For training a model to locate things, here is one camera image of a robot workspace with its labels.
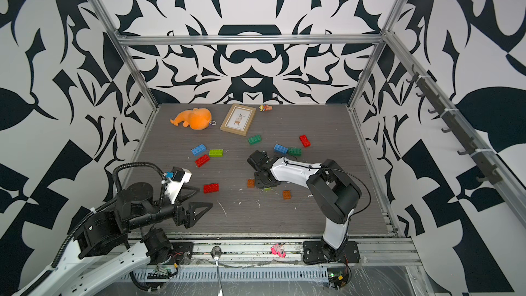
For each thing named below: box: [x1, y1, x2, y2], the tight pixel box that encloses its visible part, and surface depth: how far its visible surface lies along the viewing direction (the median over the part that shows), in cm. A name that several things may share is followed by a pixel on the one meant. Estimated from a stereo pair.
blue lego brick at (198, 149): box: [191, 143, 207, 157], surface depth 104 cm
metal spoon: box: [210, 245, 224, 296], surface depth 76 cm
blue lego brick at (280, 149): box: [273, 143, 289, 155], surface depth 103 cm
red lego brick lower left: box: [203, 182, 220, 194], surface depth 91 cm
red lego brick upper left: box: [194, 154, 211, 168], surface depth 101 cm
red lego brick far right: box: [299, 134, 312, 148], surface depth 107 cm
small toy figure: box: [258, 104, 273, 112], surface depth 120 cm
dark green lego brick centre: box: [247, 134, 263, 146], surface depth 107 cm
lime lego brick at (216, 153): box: [208, 148, 224, 157], surface depth 101 cm
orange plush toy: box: [169, 108, 217, 131], surface depth 108 cm
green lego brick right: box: [287, 147, 303, 156], surface depth 101 cm
